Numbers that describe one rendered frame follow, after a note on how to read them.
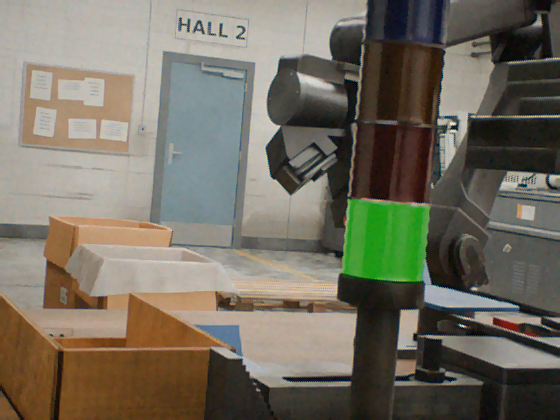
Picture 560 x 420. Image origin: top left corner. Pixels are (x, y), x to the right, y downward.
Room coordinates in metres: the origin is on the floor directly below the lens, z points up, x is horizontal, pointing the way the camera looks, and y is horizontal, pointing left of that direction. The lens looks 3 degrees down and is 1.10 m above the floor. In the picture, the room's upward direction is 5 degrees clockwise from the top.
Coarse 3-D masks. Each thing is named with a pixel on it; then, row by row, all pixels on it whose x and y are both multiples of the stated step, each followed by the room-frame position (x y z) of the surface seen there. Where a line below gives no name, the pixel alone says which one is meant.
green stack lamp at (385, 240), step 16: (352, 208) 0.46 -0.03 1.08; (368, 208) 0.45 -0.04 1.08; (384, 208) 0.45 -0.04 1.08; (400, 208) 0.45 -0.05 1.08; (416, 208) 0.45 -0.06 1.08; (352, 224) 0.46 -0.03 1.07; (368, 224) 0.45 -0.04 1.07; (384, 224) 0.45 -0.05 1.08; (400, 224) 0.45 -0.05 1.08; (416, 224) 0.45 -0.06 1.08; (352, 240) 0.45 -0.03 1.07; (368, 240) 0.45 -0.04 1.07; (384, 240) 0.45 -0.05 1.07; (400, 240) 0.45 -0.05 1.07; (416, 240) 0.45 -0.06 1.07; (352, 256) 0.45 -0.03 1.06; (368, 256) 0.45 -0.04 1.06; (384, 256) 0.45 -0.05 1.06; (400, 256) 0.45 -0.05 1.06; (416, 256) 0.45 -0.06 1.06; (352, 272) 0.45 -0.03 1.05; (368, 272) 0.45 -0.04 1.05; (384, 272) 0.45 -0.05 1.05; (400, 272) 0.45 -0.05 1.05; (416, 272) 0.45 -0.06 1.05
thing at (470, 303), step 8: (424, 272) 0.98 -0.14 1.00; (424, 280) 0.97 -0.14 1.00; (432, 288) 0.94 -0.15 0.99; (440, 288) 0.95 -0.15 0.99; (432, 296) 0.88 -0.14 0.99; (440, 296) 0.89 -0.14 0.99; (448, 296) 0.89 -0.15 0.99; (456, 296) 0.89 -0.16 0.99; (464, 296) 0.90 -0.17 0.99; (472, 296) 0.90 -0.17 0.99; (440, 304) 0.84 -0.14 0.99; (448, 304) 0.84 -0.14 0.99; (456, 304) 0.84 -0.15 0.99; (464, 304) 0.84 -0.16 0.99; (472, 304) 0.85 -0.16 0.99; (480, 304) 0.85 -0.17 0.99; (488, 304) 0.85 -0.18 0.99; (496, 304) 0.86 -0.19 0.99; (504, 304) 0.86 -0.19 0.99; (448, 312) 0.82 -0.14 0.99
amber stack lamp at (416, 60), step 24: (384, 48) 0.45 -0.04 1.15; (408, 48) 0.45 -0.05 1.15; (432, 48) 0.45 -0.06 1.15; (360, 72) 0.46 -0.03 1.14; (384, 72) 0.45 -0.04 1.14; (408, 72) 0.45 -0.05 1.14; (432, 72) 0.45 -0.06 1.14; (360, 96) 0.46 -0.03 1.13; (384, 96) 0.45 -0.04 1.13; (408, 96) 0.45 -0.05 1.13; (432, 96) 0.45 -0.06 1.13; (360, 120) 0.47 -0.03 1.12; (384, 120) 0.45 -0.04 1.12; (408, 120) 0.45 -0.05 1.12; (432, 120) 0.45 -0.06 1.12
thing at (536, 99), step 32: (512, 64) 0.74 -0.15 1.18; (544, 64) 0.70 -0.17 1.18; (512, 96) 0.73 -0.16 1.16; (544, 96) 0.70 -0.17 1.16; (480, 128) 0.71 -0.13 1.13; (512, 128) 0.67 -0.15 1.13; (544, 128) 0.64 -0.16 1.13; (480, 160) 0.70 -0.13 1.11; (512, 160) 0.67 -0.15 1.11; (544, 160) 0.64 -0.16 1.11
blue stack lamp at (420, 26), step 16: (368, 0) 0.46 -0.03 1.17; (384, 0) 0.45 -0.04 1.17; (400, 0) 0.45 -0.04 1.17; (416, 0) 0.45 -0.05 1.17; (432, 0) 0.45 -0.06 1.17; (448, 0) 0.46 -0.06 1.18; (368, 16) 0.46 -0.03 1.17; (384, 16) 0.45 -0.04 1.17; (400, 16) 0.45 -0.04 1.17; (416, 16) 0.45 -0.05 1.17; (432, 16) 0.45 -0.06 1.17; (448, 16) 0.46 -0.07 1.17; (368, 32) 0.46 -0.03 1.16; (384, 32) 0.45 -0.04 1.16; (400, 32) 0.45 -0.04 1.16; (416, 32) 0.45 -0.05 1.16; (432, 32) 0.45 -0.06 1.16
